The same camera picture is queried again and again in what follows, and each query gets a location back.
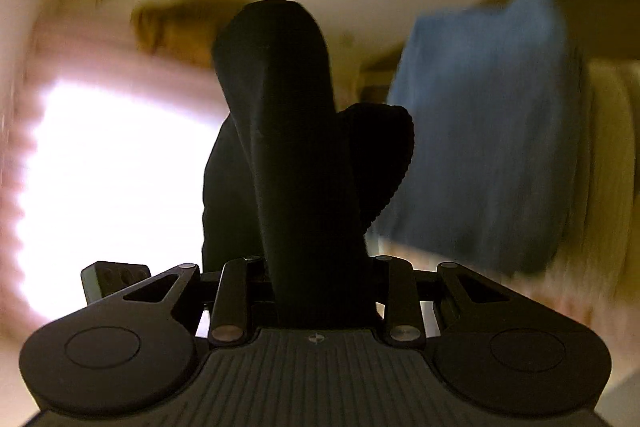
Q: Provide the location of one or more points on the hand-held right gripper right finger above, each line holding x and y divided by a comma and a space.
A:
400, 297

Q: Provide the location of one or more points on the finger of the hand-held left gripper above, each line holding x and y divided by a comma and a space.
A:
112, 277

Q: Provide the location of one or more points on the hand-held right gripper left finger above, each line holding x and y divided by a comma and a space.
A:
232, 297

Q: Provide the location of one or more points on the black garment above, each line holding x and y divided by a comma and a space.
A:
295, 157

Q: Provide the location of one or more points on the pink curtain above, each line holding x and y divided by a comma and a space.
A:
100, 157

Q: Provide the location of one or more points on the checkered pastel quilt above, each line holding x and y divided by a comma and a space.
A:
560, 302

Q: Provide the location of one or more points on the grey checked pillow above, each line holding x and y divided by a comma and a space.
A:
480, 132

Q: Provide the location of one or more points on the brown wooden fixture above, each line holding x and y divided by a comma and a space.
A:
170, 32

